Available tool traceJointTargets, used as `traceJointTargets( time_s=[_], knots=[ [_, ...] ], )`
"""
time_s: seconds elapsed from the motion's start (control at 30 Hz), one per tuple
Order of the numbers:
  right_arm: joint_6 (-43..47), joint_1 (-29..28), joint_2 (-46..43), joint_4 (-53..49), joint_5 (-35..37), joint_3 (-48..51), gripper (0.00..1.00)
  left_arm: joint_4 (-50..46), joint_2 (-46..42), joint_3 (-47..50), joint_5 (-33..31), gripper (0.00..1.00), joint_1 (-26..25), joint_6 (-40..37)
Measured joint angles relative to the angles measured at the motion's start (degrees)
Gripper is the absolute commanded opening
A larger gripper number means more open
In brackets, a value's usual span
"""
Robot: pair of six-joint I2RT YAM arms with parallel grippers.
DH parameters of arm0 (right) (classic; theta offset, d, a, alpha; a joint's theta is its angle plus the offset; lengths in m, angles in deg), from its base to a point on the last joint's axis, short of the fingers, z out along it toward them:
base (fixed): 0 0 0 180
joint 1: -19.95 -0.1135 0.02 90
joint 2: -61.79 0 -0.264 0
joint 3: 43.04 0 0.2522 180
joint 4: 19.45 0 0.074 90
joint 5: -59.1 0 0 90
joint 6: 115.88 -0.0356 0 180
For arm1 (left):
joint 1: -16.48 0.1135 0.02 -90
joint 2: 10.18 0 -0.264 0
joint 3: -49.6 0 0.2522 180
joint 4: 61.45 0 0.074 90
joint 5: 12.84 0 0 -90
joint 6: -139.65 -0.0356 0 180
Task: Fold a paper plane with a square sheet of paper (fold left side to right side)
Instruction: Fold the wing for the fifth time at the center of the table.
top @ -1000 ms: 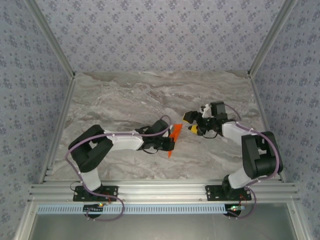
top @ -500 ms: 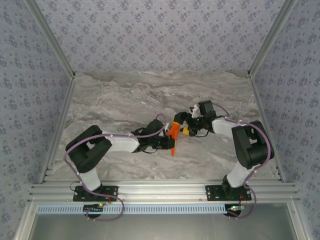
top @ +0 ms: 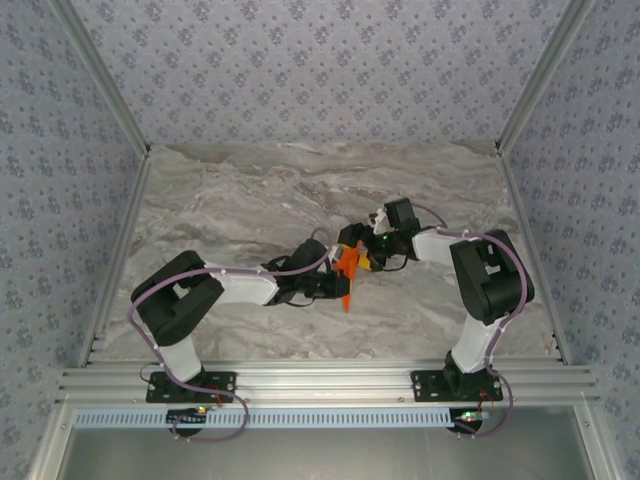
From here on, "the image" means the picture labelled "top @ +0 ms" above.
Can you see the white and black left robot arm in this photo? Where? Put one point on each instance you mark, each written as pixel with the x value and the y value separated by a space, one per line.
pixel 245 290

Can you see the aluminium corner post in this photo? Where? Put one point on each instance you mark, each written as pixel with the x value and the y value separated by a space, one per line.
pixel 545 75
pixel 100 75

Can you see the aluminium mounting rail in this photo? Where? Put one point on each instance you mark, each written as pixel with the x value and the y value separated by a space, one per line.
pixel 325 382

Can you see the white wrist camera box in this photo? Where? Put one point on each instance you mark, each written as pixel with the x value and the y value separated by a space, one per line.
pixel 337 252
pixel 378 220

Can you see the aluminium table side rail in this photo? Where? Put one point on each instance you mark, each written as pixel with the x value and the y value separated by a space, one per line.
pixel 120 250
pixel 530 225

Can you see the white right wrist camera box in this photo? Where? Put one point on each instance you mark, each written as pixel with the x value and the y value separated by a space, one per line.
pixel 378 220

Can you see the orange paper sheet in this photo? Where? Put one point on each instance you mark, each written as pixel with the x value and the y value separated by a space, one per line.
pixel 350 262

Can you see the grey metal sheet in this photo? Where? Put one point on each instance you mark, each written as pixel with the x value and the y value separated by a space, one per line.
pixel 325 455

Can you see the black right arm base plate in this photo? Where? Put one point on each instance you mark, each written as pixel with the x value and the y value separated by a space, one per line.
pixel 425 389

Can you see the small black circuit board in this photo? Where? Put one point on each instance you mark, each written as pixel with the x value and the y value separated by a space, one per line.
pixel 467 416
pixel 187 416

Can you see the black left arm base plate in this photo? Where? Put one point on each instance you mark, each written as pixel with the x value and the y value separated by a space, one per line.
pixel 225 389

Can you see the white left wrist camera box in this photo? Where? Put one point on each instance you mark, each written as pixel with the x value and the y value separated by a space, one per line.
pixel 337 252

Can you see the aluminium frame bar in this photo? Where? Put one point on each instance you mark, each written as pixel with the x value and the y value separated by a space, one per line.
pixel 597 450
pixel 50 450

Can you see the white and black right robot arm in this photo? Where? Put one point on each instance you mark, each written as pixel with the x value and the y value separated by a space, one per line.
pixel 475 345

